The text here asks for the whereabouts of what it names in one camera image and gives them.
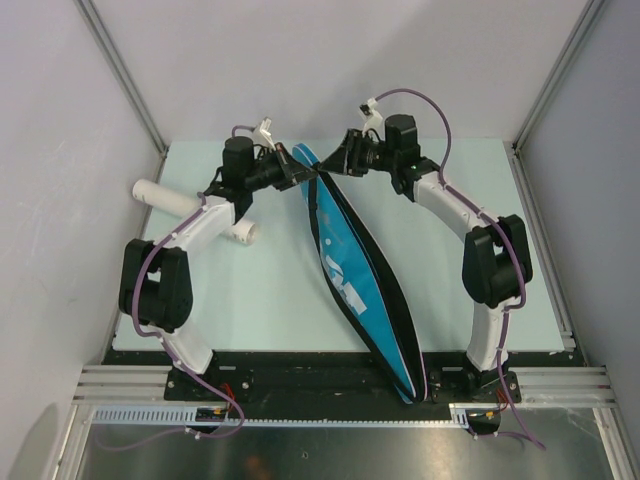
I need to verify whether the white cardboard shuttlecock tube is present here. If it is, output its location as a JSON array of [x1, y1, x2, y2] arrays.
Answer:
[[132, 179, 258, 245]]

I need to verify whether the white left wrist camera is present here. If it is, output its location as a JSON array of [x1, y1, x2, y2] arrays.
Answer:
[[252, 117, 275, 149]]

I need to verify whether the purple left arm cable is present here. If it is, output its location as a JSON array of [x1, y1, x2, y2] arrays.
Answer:
[[94, 123, 261, 451]]

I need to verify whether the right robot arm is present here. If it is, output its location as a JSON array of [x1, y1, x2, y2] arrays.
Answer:
[[319, 114, 532, 401]]

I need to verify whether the aluminium frame post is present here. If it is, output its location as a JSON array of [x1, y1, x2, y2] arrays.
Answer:
[[512, 0, 609, 151], [73, 0, 168, 158]]

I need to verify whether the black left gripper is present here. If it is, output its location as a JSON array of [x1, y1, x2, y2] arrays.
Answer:
[[245, 143, 318, 192]]

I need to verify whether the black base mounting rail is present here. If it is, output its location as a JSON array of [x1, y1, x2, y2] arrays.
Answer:
[[102, 349, 524, 426]]

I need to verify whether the blue sport racket bag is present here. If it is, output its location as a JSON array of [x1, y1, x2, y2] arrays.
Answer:
[[301, 172, 428, 404]]

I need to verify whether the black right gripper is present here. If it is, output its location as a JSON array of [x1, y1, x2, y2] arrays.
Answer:
[[319, 129, 398, 178]]

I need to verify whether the white slotted cable duct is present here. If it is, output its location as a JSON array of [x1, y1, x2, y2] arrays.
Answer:
[[92, 402, 501, 429]]

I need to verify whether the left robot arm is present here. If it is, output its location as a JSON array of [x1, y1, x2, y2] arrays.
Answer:
[[118, 136, 318, 400]]

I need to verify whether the aluminium frame post left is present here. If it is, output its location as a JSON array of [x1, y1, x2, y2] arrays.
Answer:
[[73, 0, 168, 158]]

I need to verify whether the aluminium frame post right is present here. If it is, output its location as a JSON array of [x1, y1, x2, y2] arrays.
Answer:
[[512, 0, 609, 151]]

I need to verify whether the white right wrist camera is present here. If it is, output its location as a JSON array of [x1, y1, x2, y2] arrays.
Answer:
[[359, 97, 384, 132]]

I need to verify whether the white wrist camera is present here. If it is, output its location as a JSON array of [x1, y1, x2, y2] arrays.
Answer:
[[252, 117, 275, 149], [359, 97, 384, 132]]

